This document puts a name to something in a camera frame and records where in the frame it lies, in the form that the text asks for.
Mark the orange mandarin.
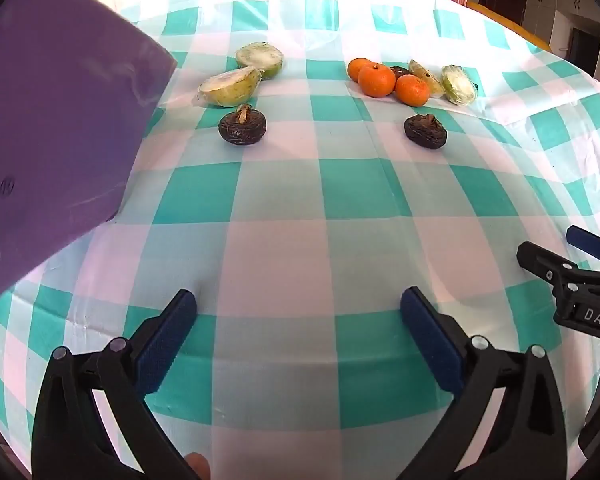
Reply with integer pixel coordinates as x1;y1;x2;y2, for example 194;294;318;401
395;74;431;107
358;62;397;98
347;58;376;82

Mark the person's left hand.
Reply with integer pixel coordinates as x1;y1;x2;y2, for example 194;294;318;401
184;452;212;480

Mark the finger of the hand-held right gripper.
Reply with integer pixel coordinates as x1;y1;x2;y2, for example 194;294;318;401
566;225;600;263
516;241;600;306

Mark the purple cardboard box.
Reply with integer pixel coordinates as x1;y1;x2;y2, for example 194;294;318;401
0;0;179;311

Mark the white cabinet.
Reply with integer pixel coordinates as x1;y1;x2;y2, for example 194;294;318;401
522;0;600;61

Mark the yellow rounded furniture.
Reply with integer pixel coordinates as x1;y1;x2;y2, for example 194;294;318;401
467;1;553;53

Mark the teal white checkered tablecloth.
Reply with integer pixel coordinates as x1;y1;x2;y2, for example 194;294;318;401
0;0;600;480

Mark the lemon half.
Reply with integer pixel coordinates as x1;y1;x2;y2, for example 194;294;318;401
408;59;445;96

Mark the lime half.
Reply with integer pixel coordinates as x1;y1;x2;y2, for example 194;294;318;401
441;65;478;106

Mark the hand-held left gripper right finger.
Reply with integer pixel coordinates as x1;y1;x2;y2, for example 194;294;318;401
395;286;567;480

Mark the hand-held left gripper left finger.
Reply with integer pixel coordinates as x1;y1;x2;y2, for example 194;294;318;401
31;289;198;480

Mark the wrapped guava half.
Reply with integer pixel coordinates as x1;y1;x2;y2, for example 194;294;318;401
196;66;262;108
236;42;285;80

